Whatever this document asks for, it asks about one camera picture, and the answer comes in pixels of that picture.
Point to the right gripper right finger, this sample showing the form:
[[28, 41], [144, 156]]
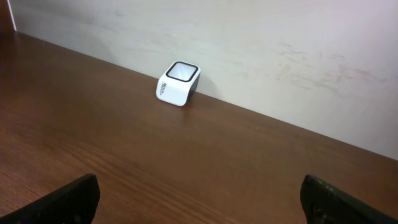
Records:
[[324, 203]]

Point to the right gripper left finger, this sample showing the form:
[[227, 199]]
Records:
[[73, 203]]

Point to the white barcode scanner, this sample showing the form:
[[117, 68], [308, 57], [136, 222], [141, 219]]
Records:
[[177, 85]]

